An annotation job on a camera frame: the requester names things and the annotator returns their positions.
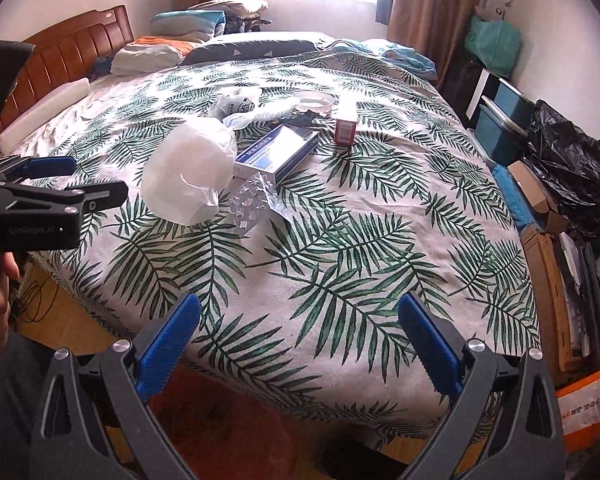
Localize long white bolster pillow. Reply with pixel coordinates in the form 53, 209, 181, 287
0, 78, 91, 155

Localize orange white carton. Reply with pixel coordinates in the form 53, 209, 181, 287
556, 370, 600, 454

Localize person left leg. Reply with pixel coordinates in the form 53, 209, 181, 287
0, 333, 55, 479

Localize person leg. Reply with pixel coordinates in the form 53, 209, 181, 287
317, 434, 408, 480
0, 333, 55, 479

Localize white knotted plastic bag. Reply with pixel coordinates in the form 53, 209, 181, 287
140, 117, 237, 226

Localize wooden headboard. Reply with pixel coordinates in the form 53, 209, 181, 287
0, 4, 134, 134

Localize red plastic bucket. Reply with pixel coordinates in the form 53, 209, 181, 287
149, 364, 297, 480

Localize orange white pillow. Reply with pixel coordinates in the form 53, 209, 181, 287
110, 36, 200, 76

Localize silver blister pack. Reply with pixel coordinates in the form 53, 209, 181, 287
228, 172, 294, 237

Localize white bubble wrap sheet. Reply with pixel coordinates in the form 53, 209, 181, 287
222, 98, 300, 131

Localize crumpled white printed bag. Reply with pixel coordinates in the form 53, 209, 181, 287
208, 86, 262, 120

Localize person right leg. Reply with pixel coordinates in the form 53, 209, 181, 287
317, 434, 408, 480

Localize white blue flat box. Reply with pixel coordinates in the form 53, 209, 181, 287
234, 125, 318, 185

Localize brown cardboard boxes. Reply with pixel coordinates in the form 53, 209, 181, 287
508, 160, 584, 387

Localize blue white pillow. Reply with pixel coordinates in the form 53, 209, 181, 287
150, 10, 226, 42

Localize green leaf print bedspread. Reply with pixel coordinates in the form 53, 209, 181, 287
15, 51, 540, 437

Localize dark triangle pattern pillow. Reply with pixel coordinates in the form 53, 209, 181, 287
181, 39, 318, 66

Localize clear plastic wrapper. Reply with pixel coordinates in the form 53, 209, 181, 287
294, 90, 335, 116

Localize red cardboard box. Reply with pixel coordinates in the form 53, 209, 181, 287
332, 102, 358, 148

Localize black garbage bag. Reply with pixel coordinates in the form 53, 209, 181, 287
522, 100, 600, 257

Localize teal storage bins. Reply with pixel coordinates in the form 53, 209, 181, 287
466, 68, 534, 167

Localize light blue blanket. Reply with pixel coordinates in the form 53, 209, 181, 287
327, 38, 438, 81

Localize teal shopping bag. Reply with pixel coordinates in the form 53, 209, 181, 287
464, 14, 522, 77

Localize brown curtain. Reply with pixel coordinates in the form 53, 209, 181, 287
387, 0, 479, 84

